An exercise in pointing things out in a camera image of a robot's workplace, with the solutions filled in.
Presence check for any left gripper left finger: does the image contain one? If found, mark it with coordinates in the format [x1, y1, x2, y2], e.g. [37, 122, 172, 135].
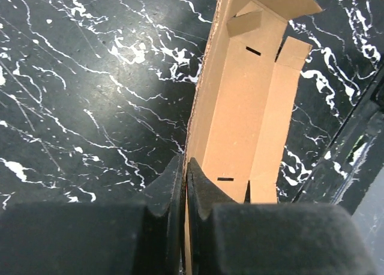
[1, 155, 184, 274]

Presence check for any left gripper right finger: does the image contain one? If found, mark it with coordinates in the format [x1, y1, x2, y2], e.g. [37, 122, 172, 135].
[187, 159, 377, 274]

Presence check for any cardboard box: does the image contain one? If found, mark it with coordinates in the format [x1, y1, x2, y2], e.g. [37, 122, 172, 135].
[183, 0, 321, 274]

